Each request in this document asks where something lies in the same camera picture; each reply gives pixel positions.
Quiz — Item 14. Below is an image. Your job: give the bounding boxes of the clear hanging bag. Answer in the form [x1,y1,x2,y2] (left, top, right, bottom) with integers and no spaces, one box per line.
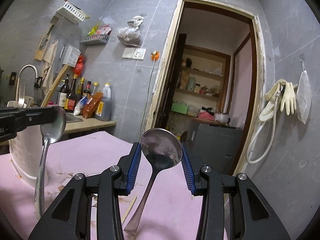
[297,54,312,124]

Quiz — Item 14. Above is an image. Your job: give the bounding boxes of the white wall socket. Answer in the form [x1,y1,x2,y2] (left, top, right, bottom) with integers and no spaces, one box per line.
[122,48,146,60]

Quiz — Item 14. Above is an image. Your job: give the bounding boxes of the white hose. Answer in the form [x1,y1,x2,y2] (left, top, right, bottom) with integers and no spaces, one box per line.
[245,94,279,165]

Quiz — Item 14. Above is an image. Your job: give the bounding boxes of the small silver spoon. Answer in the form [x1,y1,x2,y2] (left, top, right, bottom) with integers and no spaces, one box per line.
[34,105,67,220]

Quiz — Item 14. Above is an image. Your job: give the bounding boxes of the white wall basket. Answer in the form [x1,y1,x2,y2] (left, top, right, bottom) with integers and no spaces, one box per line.
[57,0,90,24]

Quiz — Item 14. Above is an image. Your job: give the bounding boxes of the silver fork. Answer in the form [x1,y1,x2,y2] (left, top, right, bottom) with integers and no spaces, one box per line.
[18,82,25,108]

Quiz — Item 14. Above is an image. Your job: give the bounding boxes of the wooden door frame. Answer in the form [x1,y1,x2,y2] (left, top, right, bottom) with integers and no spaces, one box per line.
[144,0,266,177]

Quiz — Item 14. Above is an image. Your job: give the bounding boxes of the stainless steel sink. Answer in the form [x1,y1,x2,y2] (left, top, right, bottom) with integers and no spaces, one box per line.
[66,112,83,123]

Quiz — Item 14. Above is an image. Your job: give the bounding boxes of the red plastic bag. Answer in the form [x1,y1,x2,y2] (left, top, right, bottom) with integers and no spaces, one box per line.
[73,55,84,76]

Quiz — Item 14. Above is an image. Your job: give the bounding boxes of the grey wall shelf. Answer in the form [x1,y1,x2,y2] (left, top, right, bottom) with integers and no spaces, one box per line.
[80,34,109,46]

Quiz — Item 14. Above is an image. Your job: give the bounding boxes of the white utensil holder basket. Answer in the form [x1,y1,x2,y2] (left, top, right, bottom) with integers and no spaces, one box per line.
[6,100,49,189]

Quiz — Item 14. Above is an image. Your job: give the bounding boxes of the white wall box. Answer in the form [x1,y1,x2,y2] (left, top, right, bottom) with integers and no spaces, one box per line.
[62,45,81,67]

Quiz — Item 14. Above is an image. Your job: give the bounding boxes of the green box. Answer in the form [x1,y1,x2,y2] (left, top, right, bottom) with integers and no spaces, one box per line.
[171,103,188,114]

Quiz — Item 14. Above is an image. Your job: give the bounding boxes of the beige hanging towel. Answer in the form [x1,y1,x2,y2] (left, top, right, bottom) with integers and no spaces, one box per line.
[41,40,59,95]

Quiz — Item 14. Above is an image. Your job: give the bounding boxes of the soy sauce bottle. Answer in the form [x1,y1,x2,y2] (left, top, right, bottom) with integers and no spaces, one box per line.
[64,74,78,113]

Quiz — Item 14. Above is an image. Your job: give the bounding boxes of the dark wine bottle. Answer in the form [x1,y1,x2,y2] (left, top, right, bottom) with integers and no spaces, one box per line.
[57,74,69,108]

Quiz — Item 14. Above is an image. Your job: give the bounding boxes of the wooden cutting board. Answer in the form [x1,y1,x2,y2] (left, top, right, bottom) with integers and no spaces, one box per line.
[34,24,55,61]

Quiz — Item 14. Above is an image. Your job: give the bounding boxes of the grey cabinet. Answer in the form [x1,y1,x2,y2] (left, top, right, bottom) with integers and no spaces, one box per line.
[184,120,243,174]

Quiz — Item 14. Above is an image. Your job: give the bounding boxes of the orange sauce pouch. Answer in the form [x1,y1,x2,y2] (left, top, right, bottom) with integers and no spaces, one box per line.
[82,92,103,119]

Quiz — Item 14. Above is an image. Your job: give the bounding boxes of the cream rubber gloves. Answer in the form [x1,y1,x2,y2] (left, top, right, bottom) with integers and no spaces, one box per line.
[259,79,298,122]

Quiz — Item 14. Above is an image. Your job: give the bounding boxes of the chrome sink faucet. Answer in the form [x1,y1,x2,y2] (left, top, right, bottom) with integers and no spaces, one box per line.
[15,64,40,101]

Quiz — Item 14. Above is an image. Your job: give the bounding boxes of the brown wooden chopstick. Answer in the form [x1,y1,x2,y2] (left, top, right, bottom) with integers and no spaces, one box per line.
[41,64,69,107]

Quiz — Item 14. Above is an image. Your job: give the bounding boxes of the pink floral cloth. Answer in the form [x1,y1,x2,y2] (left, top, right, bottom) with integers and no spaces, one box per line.
[1,132,203,239]

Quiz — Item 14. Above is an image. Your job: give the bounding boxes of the hanging plastic bag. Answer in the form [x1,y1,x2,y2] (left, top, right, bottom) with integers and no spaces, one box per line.
[116,15,144,47]

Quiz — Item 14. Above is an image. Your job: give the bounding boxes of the large silver spoon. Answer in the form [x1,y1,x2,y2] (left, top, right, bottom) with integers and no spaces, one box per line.
[124,128,183,236]

